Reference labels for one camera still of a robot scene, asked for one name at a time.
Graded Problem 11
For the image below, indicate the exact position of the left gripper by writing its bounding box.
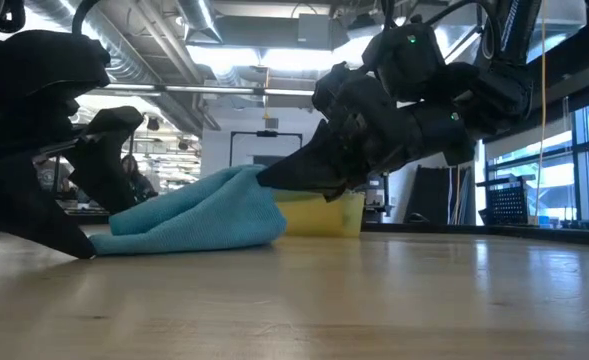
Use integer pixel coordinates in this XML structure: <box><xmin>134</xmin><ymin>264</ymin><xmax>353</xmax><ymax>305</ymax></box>
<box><xmin>0</xmin><ymin>28</ymin><xmax>146</xmax><ymax>261</ymax></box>

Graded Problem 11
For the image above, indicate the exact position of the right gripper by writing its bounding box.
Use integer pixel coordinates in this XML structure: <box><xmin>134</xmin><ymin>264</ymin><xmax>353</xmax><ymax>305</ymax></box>
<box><xmin>255</xmin><ymin>61</ymin><xmax>477</xmax><ymax>203</ymax></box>

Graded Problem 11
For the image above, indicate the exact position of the yellow translucent plastic bin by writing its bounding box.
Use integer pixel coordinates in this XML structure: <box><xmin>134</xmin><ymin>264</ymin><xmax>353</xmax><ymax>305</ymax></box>
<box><xmin>272</xmin><ymin>188</ymin><xmax>366</xmax><ymax>239</ymax></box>

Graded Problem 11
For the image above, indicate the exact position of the large teal microfiber towel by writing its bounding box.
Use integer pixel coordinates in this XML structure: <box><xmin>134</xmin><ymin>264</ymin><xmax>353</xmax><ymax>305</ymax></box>
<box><xmin>88</xmin><ymin>164</ymin><xmax>288</xmax><ymax>257</ymax></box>

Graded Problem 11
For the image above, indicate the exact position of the black printer machine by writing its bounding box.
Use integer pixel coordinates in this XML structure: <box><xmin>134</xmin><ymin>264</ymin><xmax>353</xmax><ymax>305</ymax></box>
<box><xmin>363</xmin><ymin>172</ymin><xmax>393</xmax><ymax>224</ymax></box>

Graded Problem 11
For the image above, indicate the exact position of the person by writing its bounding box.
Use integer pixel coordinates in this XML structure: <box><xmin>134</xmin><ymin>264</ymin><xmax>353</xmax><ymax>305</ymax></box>
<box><xmin>120</xmin><ymin>153</ymin><xmax>160</xmax><ymax>205</ymax></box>

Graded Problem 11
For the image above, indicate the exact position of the black leaning panel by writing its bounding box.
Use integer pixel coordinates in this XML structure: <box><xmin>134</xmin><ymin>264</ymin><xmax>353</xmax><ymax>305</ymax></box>
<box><xmin>402</xmin><ymin>163</ymin><xmax>475</xmax><ymax>226</ymax></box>

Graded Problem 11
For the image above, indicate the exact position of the long ceiling light tube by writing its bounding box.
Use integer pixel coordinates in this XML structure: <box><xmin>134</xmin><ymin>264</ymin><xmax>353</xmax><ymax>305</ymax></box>
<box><xmin>98</xmin><ymin>82</ymin><xmax>316</xmax><ymax>98</ymax></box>

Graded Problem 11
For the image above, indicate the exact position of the black metal rack frame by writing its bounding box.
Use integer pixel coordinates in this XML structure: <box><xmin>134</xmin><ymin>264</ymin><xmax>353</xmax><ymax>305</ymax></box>
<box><xmin>228</xmin><ymin>129</ymin><xmax>304</xmax><ymax>169</ymax></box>

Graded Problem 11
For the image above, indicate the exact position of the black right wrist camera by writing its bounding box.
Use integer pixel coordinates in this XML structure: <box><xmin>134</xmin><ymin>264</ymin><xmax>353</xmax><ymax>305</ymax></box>
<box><xmin>361</xmin><ymin>22</ymin><xmax>448</xmax><ymax>104</ymax></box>

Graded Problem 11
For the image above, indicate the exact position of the yellow hanging cord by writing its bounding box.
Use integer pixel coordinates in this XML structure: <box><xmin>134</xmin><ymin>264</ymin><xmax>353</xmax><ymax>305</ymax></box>
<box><xmin>536</xmin><ymin>0</ymin><xmax>548</xmax><ymax>207</ymax></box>

